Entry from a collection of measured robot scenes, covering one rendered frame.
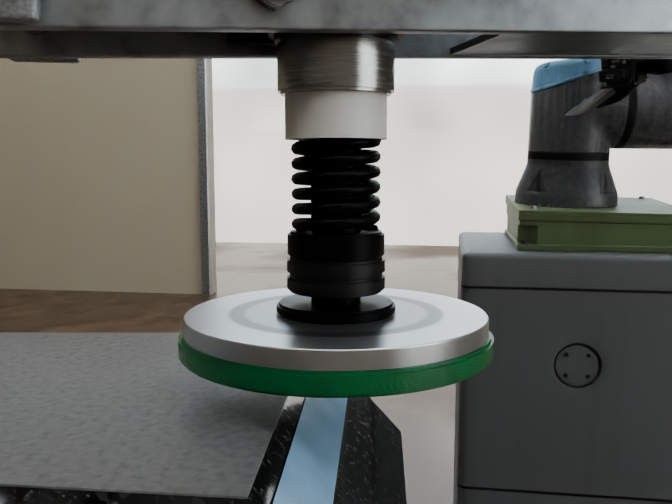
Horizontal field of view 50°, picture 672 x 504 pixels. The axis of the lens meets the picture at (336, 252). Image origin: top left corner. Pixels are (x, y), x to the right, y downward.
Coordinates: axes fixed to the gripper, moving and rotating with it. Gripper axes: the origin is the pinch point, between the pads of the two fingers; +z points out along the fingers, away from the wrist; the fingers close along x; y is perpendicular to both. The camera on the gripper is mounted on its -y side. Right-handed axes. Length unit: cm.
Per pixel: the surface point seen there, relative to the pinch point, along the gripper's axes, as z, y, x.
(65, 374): 3, 97, 15
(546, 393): 1, 14, 54
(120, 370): 1, 94, 16
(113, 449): -13, 104, 15
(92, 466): -14, 106, 14
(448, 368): -26, 90, 14
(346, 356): -23, 94, 11
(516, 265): 5.2, 13.3, 31.1
